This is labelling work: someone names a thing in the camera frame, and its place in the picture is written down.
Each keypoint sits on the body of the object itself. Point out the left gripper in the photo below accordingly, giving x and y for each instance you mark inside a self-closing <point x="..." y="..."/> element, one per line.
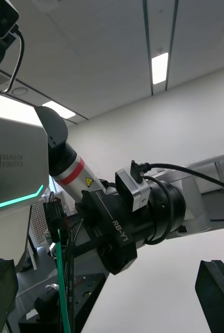
<point x="112" y="234"/>

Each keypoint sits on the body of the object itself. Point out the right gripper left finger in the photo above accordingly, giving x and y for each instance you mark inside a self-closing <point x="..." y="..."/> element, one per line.
<point x="0" y="291"/>

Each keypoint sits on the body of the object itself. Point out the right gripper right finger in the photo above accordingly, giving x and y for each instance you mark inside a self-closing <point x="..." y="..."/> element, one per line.
<point x="218" y="299"/>

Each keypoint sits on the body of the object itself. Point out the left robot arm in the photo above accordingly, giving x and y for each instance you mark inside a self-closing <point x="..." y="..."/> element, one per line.
<point x="70" y="169"/>

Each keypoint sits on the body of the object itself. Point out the white perforated panel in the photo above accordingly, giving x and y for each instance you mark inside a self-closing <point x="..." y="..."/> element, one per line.
<point x="37" y="218"/>

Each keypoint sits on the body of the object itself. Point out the pale grey robot torso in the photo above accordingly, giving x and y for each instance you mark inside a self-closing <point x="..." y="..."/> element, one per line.
<point x="13" y="145"/>

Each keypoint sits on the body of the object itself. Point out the grey desk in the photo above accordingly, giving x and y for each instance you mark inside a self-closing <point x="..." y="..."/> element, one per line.
<point x="208" y="162"/>

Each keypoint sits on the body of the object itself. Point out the ceiling light panel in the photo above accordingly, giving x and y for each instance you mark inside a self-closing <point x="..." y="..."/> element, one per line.
<point x="159" y="68"/>
<point x="60" y="109"/>

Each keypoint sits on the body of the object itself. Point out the round ceiling detector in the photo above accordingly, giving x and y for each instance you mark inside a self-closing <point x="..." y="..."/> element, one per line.
<point x="20" y="91"/>

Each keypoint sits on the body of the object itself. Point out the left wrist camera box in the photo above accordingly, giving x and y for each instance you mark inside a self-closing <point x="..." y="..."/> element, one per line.
<point x="132" y="190"/>

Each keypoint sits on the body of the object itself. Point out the robot head camera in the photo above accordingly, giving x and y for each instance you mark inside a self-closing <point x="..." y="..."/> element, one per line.
<point x="0" y="15"/>

